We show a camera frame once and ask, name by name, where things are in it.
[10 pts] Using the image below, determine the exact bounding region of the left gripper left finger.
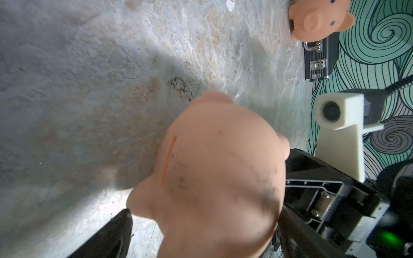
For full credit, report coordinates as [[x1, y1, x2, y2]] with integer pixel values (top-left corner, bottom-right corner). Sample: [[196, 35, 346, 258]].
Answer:
[[69, 209, 133, 258]]

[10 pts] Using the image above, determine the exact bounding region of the pink piggy bank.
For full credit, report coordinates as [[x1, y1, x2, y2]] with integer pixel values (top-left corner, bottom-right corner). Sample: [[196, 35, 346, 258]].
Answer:
[[288, 0, 355, 43], [126, 91, 290, 258]]

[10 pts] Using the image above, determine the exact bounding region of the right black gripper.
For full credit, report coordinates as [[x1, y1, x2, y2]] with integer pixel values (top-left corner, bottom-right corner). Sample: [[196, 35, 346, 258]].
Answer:
[[284, 149, 413, 258]]

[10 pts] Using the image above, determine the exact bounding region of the black case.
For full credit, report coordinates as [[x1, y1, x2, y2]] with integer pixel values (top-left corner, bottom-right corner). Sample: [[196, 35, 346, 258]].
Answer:
[[303, 32, 339, 82]]

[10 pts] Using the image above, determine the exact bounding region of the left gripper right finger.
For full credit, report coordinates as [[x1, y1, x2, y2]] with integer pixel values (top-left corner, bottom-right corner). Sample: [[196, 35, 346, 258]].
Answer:
[[278, 206, 345, 258]]

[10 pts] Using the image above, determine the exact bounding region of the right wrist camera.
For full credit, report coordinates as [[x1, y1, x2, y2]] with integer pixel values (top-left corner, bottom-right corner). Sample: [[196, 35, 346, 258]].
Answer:
[[313, 92, 384, 183]]

